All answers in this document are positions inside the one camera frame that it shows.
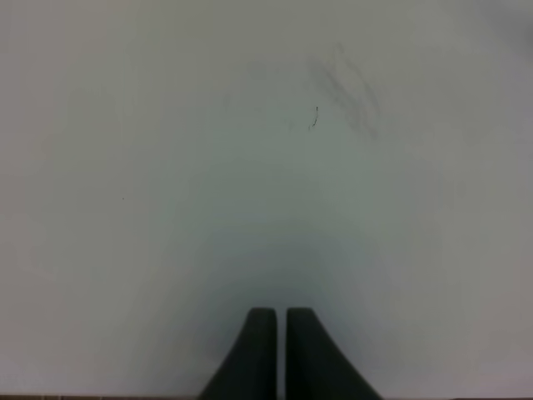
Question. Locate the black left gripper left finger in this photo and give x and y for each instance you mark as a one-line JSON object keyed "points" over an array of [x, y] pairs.
{"points": [[249, 369]]}

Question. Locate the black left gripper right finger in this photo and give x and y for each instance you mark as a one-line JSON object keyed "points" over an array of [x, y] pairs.
{"points": [[315, 366]]}

